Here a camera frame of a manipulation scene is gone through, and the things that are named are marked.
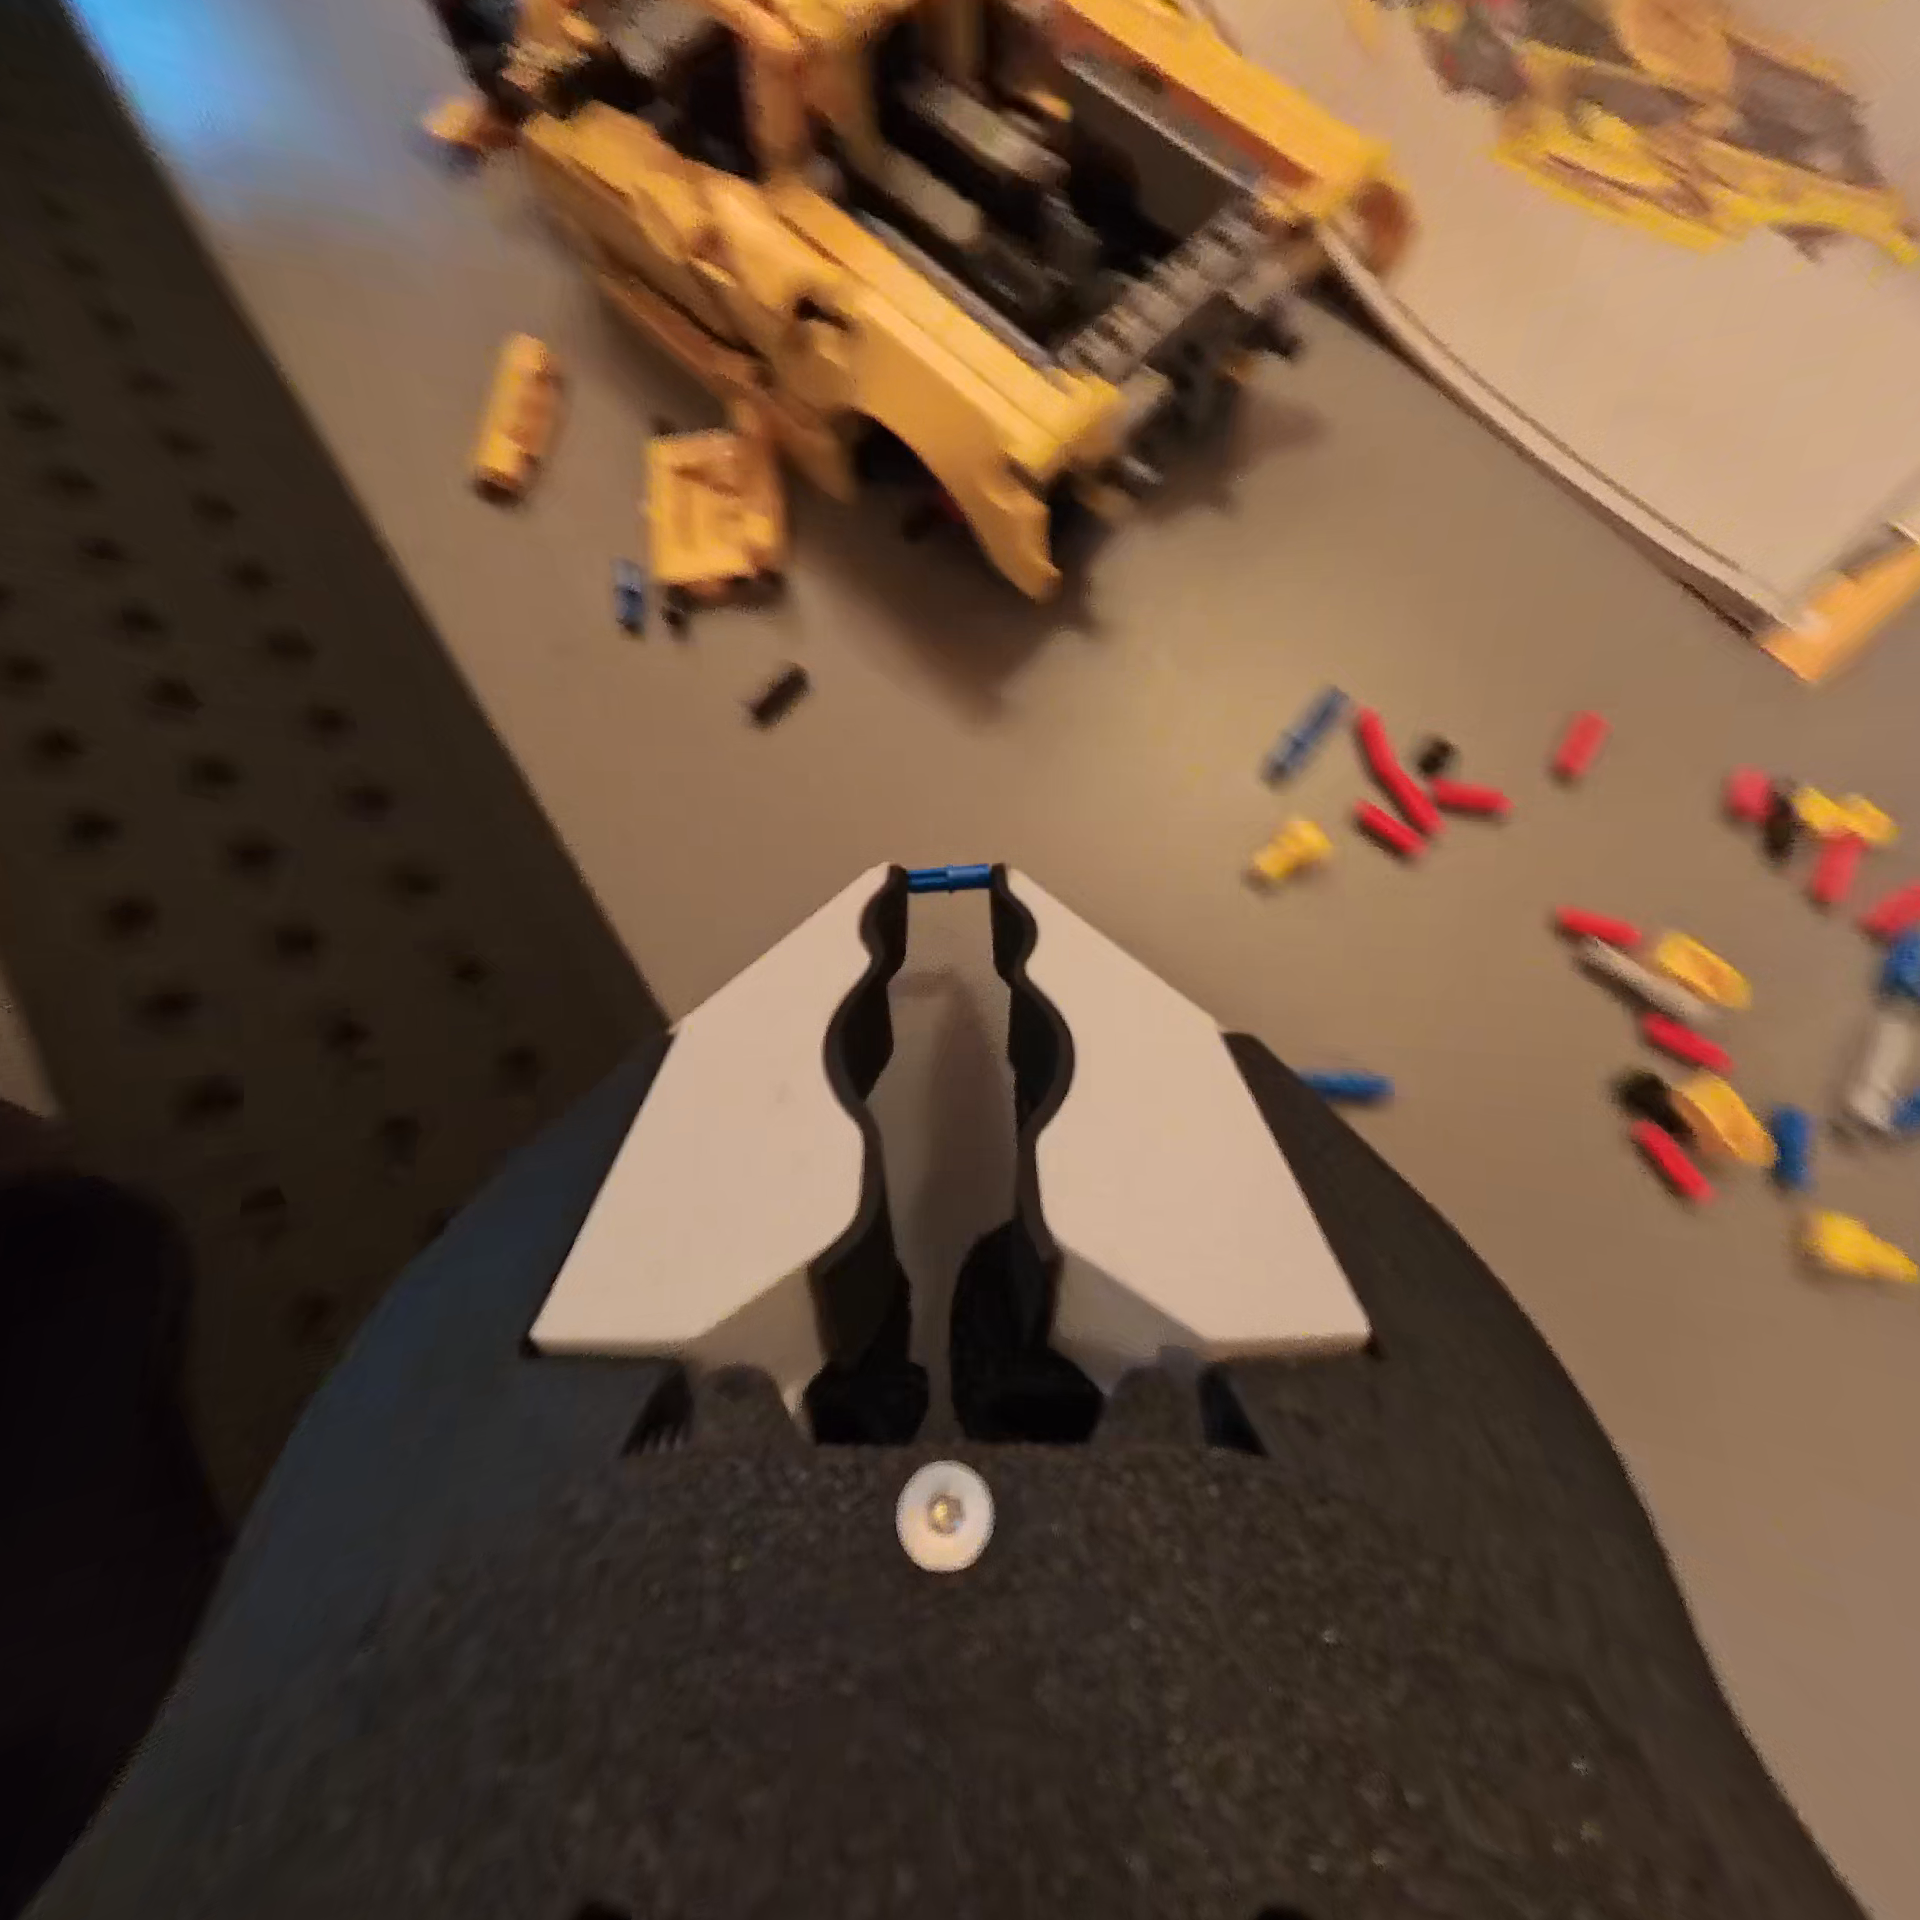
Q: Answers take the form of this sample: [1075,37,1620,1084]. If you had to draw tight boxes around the scattered small coloured bricks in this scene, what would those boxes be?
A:
[605,553,1920,1291]

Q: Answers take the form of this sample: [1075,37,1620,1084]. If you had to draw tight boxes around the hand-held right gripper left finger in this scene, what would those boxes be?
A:
[525,865,932,1446]

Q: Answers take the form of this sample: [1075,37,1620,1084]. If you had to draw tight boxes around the dark perforated panel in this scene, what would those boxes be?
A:
[0,0,669,1503]

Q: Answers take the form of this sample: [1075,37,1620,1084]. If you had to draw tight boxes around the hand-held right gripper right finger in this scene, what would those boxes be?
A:
[950,865,1371,1446]

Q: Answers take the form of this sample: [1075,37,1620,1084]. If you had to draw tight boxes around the yellow connector brick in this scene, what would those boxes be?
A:
[473,334,570,503]

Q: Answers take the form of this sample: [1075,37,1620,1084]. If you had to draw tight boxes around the white instruction booklet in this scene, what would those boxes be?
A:
[1197,0,1920,685]

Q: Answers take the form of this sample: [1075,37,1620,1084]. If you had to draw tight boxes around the yellow toy brick car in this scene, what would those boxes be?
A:
[424,0,1411,604]

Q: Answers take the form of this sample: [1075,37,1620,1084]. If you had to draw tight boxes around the yellow brick with blue pins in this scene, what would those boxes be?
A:
[643,425,792,608]

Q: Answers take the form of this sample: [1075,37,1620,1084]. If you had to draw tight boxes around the grey desk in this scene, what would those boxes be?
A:
[60,0,1920,1920]

